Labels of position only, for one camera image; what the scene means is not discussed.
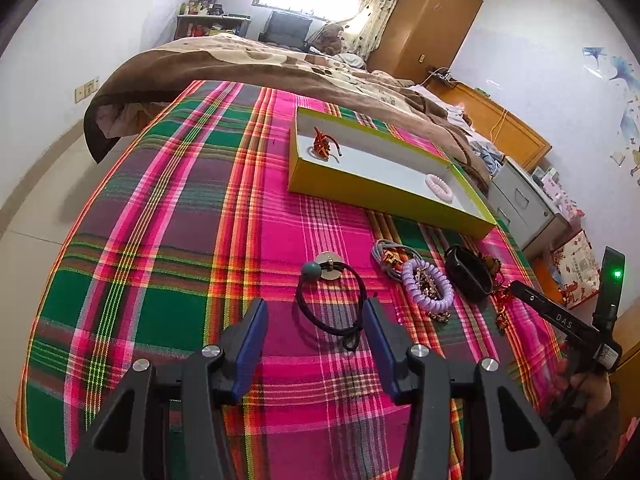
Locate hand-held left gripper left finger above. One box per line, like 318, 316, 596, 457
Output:
65, 298, 271, 480

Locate orange box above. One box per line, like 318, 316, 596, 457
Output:
532, 255, 566, 306

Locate pink green plaid bedsheet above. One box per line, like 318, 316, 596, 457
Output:
15, 80, 586, 480

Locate black bangle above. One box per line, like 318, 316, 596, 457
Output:
444, 244, 496, 303

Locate yellow-green cardboard box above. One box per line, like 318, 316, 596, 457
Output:
287, 106, 497, 240

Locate amber bead bracelet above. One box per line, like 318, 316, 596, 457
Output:
480, 255, 506, 286

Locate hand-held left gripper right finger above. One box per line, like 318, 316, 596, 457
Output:
362, 298, 576, 480

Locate brown patterned blanket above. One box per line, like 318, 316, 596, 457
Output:
82, 32, 493, 191

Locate red white gift bag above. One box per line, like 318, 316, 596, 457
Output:
550, 230, 601, 308

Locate row of bottles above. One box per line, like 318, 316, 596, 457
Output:
180, 0, 226, 16

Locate black hair tie green bead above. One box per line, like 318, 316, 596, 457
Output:
295, 251, 369, 352

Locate grey hair tie flower charm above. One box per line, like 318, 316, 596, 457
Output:
371, 239, 418, 281

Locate gold chain bracelet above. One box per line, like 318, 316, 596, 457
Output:
412, 265, 451, 326

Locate person's right hand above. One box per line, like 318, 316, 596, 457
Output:
570, 369, 619, 437

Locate red braided hair tie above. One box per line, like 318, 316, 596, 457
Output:
307, 127, 345, 162

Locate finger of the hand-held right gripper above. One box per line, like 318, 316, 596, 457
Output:
509, 280, 552, 319

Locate grey drawer cabinet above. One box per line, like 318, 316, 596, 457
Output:
487, 156, 576, 253

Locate red cord charm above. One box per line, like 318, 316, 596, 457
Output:
492, 282, 518, 333

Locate wooden wardrobe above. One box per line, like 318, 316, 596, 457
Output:
377, 0, 485, 86

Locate patterned curtain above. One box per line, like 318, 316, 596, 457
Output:
347, 0, 408, 58

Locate black chair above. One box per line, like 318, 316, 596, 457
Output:
260, 11, 313, 46

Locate wooden headboard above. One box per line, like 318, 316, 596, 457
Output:
427, 80, 553, 171

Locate pile of clothes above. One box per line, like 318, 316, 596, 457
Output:
410, 85, 501, 176

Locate white shelf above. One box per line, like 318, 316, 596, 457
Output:
172, 12, 251, 41

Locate wall socket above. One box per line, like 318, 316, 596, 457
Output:
75, 77, 99, 103

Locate pink boxes on cabinet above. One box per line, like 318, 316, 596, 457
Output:
532, 165, 583, 221

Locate wall stickers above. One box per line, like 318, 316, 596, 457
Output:
582, 45, 640, 176

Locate purple spiral hair tie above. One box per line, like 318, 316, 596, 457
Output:
401, 258, 454, 313

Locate brown teddy bear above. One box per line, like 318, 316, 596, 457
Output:
314, 23, 346, 55

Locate person's right forearm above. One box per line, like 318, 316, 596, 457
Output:
560, 400, 640, 480

